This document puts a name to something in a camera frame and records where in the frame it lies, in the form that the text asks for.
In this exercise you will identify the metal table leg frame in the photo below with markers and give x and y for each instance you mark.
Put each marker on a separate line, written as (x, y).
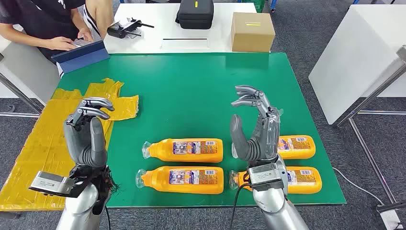
(19, 92)

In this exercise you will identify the green plastic crate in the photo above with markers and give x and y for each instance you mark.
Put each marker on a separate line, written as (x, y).
(258, 4)

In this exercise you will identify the blue tablet case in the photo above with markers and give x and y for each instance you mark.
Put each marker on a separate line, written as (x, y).
(82, 58)

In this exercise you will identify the black carrying case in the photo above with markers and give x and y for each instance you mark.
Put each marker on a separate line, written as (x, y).
(195, 16)

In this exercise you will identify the yellow taped plastic sheet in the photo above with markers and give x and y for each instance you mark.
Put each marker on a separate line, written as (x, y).
(38, 143)

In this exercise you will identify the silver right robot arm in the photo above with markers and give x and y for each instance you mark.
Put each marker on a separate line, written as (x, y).
(276, 209)

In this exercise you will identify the person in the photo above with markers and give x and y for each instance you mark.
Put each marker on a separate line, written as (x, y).
(101, 16)
(41, 19)

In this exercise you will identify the blue metal leg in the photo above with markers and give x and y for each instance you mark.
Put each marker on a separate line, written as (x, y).
(273, 4)

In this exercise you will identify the green table mat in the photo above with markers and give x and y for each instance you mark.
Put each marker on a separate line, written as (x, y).
(196, 95)

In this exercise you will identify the large white table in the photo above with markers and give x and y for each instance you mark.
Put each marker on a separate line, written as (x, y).
(358, 57)

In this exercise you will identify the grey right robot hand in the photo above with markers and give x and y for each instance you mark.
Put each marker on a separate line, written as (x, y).
(265, 139)

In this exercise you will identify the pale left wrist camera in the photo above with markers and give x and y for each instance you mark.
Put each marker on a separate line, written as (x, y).
(50, 184)

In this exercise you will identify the white power strip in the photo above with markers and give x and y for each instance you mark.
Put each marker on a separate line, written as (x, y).
(391, 220)

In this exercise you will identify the black remote controller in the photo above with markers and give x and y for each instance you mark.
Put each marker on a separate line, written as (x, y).
(119, 30)

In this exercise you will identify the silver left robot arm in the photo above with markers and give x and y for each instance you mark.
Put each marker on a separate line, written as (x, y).
(79, 206)

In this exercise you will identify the orange detergent bottle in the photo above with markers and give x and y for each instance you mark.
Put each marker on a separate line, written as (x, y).
(307, 189)
(301, 154)
(190, 189)
(190, 157)

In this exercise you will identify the metal stand frame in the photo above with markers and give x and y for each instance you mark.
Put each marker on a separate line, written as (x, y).
(374, 92)

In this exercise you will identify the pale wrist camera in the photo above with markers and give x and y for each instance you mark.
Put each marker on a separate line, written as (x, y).
(50, 184)
(265, 176)

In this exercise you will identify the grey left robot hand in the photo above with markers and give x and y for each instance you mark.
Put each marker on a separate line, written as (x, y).
(85, 143)

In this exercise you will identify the white desk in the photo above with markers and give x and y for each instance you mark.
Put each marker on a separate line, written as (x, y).
(25, 73)

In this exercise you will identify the brown cardboard box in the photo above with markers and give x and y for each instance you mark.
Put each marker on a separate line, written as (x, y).
(252, 35)

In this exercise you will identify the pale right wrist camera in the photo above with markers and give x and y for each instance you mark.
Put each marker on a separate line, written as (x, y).
(265, 176)

